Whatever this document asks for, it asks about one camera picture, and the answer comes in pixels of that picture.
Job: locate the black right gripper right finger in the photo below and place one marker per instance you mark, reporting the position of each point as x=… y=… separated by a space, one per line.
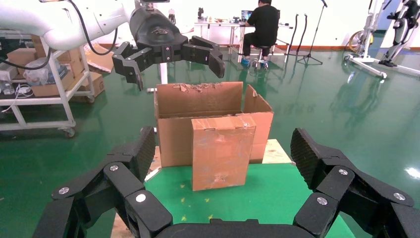
x=338 y=184

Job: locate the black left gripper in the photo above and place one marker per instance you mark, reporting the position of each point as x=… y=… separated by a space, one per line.
x=157 y=33

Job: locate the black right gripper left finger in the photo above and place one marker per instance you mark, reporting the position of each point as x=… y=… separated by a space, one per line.
x=121 y=184

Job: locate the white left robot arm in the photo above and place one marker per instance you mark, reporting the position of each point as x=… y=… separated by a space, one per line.
x=65 y=26

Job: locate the flattened cardboard sheet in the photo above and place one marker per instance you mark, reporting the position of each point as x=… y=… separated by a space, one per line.
x=100 y=59

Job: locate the large open cardboard carton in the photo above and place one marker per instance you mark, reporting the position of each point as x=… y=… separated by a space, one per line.
x=174 y=141

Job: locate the printed cardboard box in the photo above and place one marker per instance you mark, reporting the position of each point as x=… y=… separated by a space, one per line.
x=95 y=83

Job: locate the large cardboard box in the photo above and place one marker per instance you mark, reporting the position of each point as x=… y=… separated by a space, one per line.
x=70 y=56

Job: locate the long low cardboard box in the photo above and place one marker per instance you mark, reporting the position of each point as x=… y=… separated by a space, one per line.
x=49 y=89

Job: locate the small plain cardboard box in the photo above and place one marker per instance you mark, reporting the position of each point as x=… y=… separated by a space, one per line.
x=21 y=56

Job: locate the metal cloth clamp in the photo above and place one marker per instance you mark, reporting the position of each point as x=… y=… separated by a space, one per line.
x=152 y=174

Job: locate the black desk gadget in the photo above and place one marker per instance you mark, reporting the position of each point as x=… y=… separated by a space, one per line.
x=200 y=13

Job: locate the white office desk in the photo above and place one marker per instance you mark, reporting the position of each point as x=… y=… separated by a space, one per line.
x=223 y=24

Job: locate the green table cloth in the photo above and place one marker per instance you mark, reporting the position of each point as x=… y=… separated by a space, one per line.
x=272 y=197

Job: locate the open laptop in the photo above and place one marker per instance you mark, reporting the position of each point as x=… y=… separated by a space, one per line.
x=246 y=15

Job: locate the metal rolling stool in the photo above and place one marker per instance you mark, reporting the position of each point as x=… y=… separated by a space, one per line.
x=261 y=54

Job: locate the person in black clothes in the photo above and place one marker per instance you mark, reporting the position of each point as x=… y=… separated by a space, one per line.
x=264 y=23

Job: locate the white shelving cart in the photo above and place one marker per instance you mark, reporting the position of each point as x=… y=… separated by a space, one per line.
x=62 y=82

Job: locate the white robot support stand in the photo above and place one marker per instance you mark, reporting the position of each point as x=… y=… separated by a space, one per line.
x=366 y=59

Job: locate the clear plastic bag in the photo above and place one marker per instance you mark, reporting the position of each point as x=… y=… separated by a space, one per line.
x=39 y=70

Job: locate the black curved pole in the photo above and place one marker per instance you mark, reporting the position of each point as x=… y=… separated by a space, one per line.
x=293 y=36
x=303 y=33

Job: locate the black tripod stand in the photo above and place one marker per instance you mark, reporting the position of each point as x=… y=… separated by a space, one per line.
x=310 y=56

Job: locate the humanoid robot legs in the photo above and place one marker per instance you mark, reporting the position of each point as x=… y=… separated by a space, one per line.
x=398 y=36

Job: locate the white table frame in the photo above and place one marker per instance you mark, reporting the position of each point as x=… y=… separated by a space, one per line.
x=163 y=74

